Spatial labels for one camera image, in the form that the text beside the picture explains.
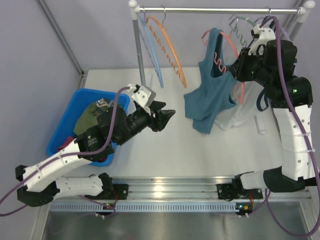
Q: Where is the aluminium mounting rail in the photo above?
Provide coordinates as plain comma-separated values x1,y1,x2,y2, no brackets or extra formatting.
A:
67,176,307,201

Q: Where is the dark red garment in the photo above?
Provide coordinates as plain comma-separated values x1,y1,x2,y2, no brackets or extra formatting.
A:
57,136,107,163

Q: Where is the white navy-trimmed tank top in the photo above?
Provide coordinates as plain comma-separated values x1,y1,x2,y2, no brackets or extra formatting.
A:
213,16,298,131

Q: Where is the blue plastic bin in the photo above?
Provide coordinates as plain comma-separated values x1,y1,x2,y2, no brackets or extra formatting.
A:
46,88,116,157

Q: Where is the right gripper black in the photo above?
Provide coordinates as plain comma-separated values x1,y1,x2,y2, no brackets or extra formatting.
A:
229,46,272,87

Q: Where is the clothes rack metal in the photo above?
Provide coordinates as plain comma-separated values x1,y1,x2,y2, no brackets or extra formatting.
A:
128,0,316,85

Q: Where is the light blue hanger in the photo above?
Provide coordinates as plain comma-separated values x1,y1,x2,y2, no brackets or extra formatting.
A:
137,14,164,88

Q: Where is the teal tank top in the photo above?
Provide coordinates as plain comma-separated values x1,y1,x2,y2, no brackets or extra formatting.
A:
184,28,237,134

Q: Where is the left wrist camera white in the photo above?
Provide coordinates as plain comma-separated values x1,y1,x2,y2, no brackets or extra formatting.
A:
127,83,156,113

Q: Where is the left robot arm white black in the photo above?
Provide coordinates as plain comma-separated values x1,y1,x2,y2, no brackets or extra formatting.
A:
15,101,176,207

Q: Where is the olive green garment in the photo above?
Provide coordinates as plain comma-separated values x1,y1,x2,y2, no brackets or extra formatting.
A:
73,98,114,137

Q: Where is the purple hanger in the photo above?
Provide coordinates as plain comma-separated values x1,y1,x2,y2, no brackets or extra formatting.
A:
254,8,293,41

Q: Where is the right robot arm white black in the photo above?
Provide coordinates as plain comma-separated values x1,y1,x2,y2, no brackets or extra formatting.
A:
229,40,320,199

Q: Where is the slotted cable duct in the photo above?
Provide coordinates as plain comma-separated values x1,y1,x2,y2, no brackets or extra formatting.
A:
50,202,239,213

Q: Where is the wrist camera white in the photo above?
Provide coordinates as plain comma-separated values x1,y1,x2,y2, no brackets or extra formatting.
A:
127,83,156,113
248,24,276,56

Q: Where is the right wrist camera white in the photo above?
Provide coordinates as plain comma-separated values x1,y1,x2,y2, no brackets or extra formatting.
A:
248,24,276,56

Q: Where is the pink hanger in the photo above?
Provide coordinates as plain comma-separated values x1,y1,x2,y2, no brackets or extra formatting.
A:
201,29,245,105

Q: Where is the orange hanger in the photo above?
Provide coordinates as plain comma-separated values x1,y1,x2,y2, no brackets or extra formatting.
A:
145,15,188,89

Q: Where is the green hanger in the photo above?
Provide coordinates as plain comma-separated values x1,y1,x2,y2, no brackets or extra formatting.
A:
228,14,257,47

